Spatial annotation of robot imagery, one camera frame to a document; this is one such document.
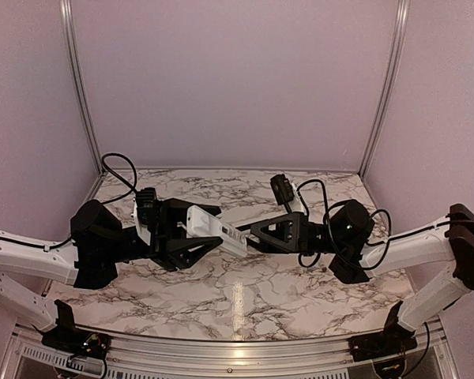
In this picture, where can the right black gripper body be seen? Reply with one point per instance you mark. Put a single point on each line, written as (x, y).
(314, 244)

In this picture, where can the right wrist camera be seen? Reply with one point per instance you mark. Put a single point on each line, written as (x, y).
(286, 194)

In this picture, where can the front aluminium rail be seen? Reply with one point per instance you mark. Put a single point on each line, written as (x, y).
(152, 357)

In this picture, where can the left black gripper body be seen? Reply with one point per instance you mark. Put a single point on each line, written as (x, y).
(165, 227)

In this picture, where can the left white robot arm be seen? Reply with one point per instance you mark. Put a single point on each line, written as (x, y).
(88, 259)

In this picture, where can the white remote control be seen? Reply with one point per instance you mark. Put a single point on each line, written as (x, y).
(200, 223)

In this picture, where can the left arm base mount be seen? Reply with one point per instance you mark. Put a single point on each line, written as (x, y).
(65, 336)

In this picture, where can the right aluminium frame post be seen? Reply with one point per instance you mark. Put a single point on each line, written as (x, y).
(392, 68)

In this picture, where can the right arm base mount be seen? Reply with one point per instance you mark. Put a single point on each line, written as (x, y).
(392, 340)

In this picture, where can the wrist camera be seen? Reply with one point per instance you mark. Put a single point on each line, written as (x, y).
(146, 213)
(286, 194)

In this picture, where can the aluminium frame post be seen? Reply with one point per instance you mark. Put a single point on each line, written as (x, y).
(392, 68)
(66, 11)

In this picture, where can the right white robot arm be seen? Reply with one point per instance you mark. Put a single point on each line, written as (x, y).
(345, 233)

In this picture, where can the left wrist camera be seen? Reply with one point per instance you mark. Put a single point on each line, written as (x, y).
(146, 213)

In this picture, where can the left aluminium frame post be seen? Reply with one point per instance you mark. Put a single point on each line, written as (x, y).
(66, 11)

